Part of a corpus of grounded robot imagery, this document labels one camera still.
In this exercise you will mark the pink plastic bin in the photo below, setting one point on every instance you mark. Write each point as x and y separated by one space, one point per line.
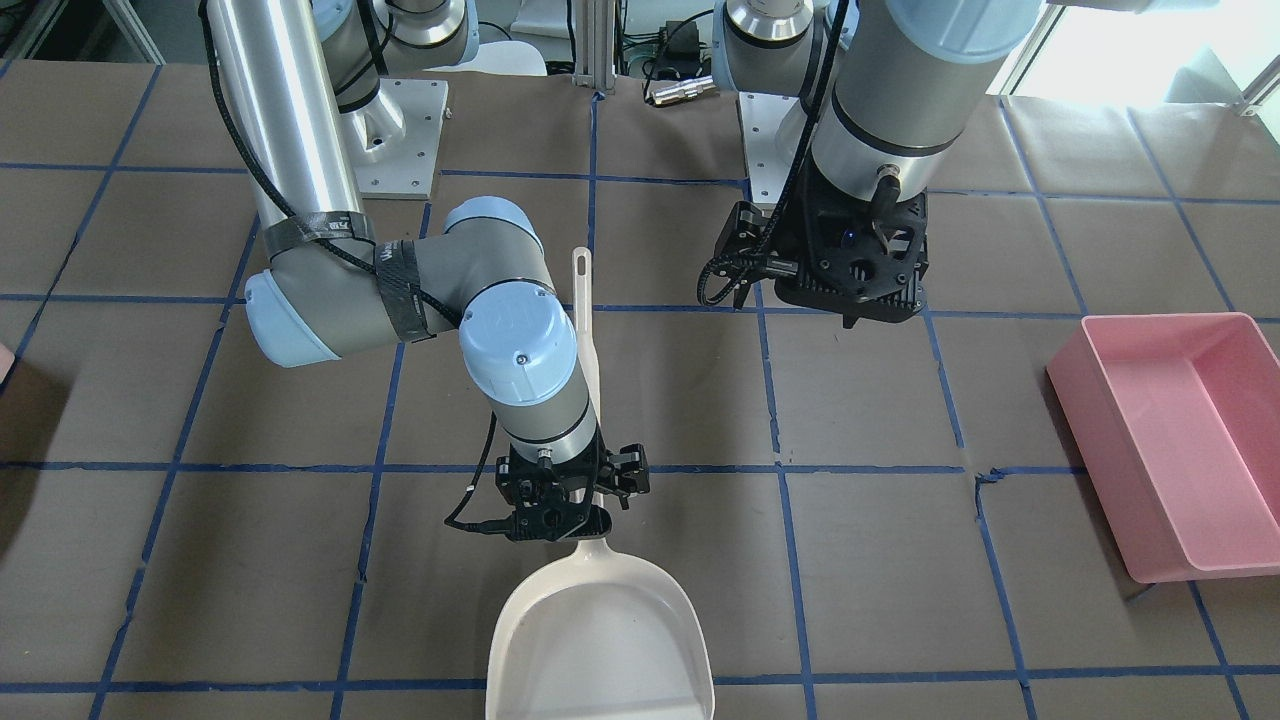
1176 417

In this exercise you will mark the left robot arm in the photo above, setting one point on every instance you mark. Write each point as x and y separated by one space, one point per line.
884 89

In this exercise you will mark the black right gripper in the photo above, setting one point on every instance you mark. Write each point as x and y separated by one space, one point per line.
632 469

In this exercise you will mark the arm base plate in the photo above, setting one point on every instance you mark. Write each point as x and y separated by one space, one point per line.
771 127
393 141

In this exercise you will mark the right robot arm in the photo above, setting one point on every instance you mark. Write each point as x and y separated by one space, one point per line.
332 289

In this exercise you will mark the white plastic dustpan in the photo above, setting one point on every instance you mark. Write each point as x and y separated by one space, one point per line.
599 634

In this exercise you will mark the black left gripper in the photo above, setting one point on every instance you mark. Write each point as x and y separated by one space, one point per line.
796 231

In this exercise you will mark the white hand brush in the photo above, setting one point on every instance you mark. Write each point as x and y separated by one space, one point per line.
582 314

